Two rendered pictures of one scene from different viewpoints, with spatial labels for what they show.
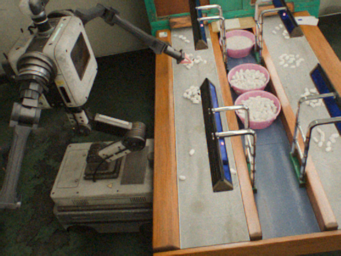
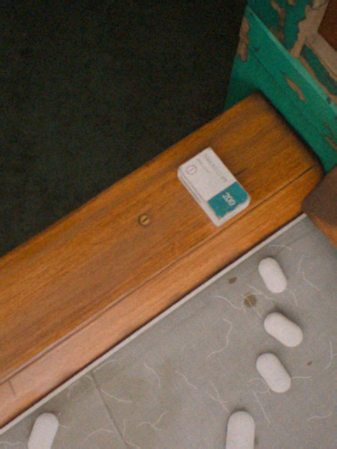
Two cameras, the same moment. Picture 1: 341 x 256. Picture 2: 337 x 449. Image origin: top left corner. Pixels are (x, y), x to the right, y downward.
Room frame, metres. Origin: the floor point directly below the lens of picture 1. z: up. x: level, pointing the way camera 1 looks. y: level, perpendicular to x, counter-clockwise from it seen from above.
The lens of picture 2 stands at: (2.21, 0.00, 1.39)
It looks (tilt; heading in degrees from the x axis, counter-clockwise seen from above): 70 degrees down; 47
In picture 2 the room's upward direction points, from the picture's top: 6 degrees clockwise
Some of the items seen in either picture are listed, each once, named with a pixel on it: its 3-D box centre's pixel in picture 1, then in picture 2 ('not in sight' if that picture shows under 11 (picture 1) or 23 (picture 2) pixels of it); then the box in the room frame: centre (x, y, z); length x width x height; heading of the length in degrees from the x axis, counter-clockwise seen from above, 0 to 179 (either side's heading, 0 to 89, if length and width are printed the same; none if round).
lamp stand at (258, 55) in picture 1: (270, 33); not in sight; (2.02, -0.57, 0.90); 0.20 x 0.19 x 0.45; 178
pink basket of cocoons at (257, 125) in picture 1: (257, 111); not in sight; (1.48, -0.36, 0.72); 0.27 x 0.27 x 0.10
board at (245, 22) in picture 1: (232, 24); not in sight; (2.41, -0.38, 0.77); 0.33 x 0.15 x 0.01; 88
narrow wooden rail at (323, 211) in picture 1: (279, 96); not in sight; (1.59, -0.52, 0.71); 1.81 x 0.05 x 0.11; 178
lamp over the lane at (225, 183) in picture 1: (214, 127); not in sight; (1.07, -0.07, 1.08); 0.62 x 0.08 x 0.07; 178
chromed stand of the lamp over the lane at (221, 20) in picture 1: (211, 41); not in sight; (2.03, -0.17, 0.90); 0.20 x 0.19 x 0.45; 178
